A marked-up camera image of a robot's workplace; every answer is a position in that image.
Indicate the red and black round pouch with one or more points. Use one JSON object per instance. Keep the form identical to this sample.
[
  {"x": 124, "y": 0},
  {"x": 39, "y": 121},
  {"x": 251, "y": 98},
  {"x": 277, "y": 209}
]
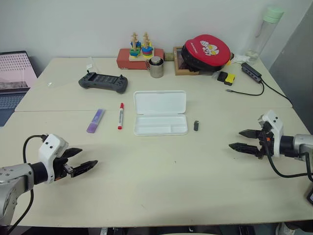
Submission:
[{"x": 207, "y": 52}]

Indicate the dark device pink screen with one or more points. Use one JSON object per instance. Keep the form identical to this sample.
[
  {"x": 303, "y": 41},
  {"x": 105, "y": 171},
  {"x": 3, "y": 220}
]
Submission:
[{"x": 309, "y": 194}]

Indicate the red rectangular box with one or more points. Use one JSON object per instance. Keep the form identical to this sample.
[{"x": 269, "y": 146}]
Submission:
[{"x": 123, "y": 60}]

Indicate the purple highlighter pen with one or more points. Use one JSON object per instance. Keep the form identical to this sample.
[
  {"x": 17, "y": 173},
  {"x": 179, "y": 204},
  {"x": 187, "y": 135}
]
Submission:
[{"x": 95, "y": 121}]

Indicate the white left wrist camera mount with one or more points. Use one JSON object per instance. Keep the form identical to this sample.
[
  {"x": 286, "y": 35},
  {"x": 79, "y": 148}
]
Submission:
[{"x": 47, "y": 147}]

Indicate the stainless steel mug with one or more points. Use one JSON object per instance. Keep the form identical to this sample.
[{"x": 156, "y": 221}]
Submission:
[{"x": 156, "y": 71}]

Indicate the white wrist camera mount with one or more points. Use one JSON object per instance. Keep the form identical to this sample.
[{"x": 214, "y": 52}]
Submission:
[
  {"x": 277, "y": 132},
  {"x": 47, "y": 147}
]

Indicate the white shoe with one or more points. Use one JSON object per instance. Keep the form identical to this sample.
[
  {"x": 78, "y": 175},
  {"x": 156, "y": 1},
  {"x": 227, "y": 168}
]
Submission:
[{"x": 284, "y": 228}]

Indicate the white plastic case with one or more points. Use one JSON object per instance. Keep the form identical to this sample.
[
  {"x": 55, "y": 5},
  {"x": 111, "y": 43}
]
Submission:
[{"x": 160, "y": 112}]

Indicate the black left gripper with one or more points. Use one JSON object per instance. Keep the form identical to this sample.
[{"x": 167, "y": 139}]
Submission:
[{"x": 60, "y": 169}]

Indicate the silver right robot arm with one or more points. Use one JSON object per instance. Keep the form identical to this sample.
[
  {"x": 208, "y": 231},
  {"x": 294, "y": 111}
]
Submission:
[{"x": 302, "y": 144}]

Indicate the clear bottle green lid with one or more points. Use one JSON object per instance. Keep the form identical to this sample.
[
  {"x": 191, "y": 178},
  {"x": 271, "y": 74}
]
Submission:
[{"x": 262, "y": 31}]

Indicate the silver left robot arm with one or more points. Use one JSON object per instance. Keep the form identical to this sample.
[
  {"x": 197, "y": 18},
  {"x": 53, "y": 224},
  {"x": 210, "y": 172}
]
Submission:
[{"x": 14, "y": 176}]

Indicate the white crumpled tissue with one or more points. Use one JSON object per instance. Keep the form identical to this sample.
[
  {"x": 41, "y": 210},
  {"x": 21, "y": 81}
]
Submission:
[{"x": 240, "y": 59}]

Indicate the wooden tray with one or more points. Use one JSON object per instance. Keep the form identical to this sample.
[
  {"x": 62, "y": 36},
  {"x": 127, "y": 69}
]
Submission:
[{"x": 179, "y": 66}]

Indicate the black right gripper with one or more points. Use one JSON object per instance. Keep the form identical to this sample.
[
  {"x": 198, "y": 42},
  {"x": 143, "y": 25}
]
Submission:
[{"x": 265, "y": 137}]

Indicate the grey usb hub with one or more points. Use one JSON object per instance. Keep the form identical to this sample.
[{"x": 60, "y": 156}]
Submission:
[{"x": 252, "y": 72}]

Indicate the grey game controller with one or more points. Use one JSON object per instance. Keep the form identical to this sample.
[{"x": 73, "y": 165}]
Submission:
[{"x": 102, "y": 82}]

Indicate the black yellow small block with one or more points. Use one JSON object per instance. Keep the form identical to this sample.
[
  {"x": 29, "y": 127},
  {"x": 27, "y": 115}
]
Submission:
[{"x": 227, "y": 78}]

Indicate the open laptop computer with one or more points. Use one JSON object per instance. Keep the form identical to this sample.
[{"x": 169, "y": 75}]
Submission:
[{"x": 13, "y": 73}]

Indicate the wooden colourful stacking toy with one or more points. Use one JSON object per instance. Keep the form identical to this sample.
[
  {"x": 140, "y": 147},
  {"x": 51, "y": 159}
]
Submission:
[{"x": 141, "y": 50}]

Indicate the silver metal cylinder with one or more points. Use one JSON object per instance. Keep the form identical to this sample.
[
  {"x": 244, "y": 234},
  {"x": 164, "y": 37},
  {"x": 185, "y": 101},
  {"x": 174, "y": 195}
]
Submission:
[{"x": 156, "y": 60}]

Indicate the red whiteboard marker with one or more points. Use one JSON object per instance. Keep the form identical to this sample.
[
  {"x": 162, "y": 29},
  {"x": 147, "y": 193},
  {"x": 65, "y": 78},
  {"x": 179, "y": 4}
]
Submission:
[{"x": 120, "y": 117}]

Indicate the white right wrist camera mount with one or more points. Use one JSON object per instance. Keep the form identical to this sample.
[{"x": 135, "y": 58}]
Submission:
[{"x": 277, "y": 132}]

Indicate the small olive block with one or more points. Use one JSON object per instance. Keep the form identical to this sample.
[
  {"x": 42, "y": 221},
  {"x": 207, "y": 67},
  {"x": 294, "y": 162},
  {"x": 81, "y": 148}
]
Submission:
[{"x": 169, "y": 56}]

